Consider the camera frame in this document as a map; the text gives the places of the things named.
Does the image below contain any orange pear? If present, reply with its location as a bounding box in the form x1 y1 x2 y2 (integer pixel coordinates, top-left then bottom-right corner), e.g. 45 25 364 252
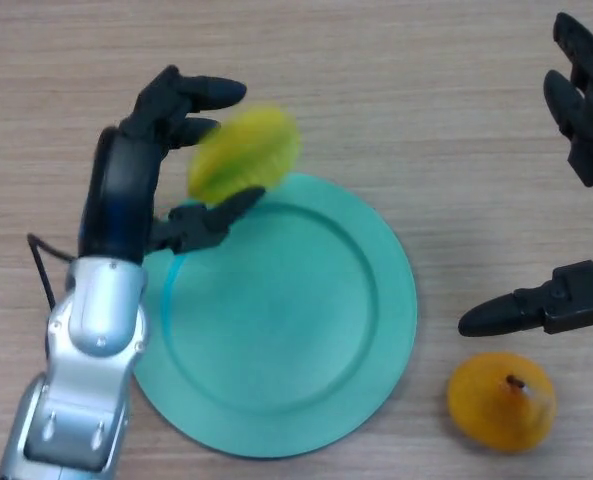
446 351 558 454

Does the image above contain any yellow starfruit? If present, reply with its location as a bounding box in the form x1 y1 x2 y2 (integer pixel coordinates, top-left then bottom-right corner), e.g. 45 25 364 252
187 102 304 207

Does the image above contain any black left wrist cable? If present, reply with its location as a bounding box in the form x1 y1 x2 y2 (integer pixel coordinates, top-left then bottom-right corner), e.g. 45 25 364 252
26 232 78 310

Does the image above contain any green round plate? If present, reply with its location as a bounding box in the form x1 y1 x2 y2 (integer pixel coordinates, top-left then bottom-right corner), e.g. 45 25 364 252
130 172 420 459

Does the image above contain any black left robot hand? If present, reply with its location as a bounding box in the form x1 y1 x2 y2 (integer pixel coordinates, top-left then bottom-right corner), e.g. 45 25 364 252
77 64 268 265

